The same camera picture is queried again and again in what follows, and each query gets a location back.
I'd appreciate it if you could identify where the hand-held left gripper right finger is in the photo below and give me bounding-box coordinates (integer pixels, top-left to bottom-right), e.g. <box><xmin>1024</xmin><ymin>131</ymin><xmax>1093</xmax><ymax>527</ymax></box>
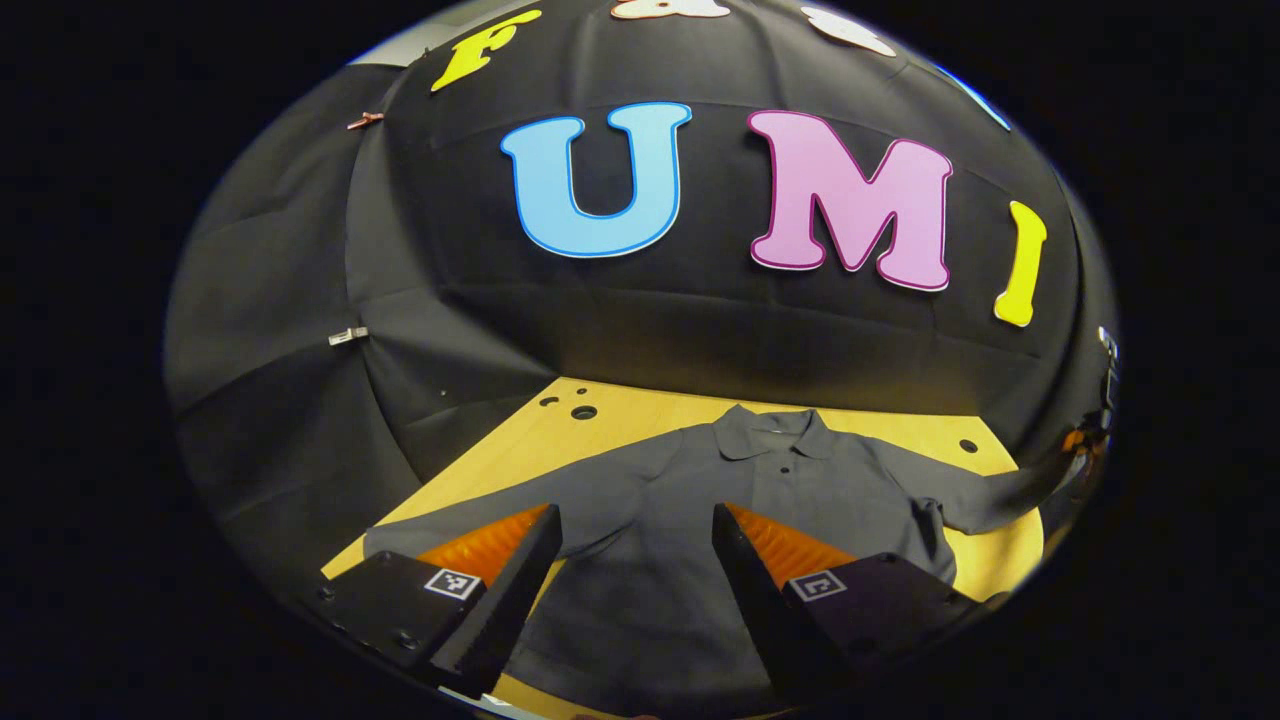
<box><xmin>711</xmin><ymin>501</ymin><xmax>1013</xmax><ymax>709</ymax></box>

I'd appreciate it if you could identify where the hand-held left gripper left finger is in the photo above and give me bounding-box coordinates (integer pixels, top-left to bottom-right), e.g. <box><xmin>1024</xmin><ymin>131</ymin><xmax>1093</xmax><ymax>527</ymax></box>
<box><xmin>315</xmin><ymin>502</ymin><xmax>564</xmax><ymax>699</ymax></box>

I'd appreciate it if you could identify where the grey collared shirt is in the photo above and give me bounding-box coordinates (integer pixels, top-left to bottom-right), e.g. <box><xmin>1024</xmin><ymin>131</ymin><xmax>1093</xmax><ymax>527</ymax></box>
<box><xmin>362</xmin><ymin>404</ymin><xmax>1086</xmax><ymax>719</ymax></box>

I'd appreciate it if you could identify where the black backdrop cloth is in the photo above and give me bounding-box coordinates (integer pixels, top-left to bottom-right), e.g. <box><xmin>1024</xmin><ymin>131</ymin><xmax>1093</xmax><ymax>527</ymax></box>
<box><xmin>163</xmin><ymin>0</ymin><xmax>1119</xmax><ymax>601</ymax></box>

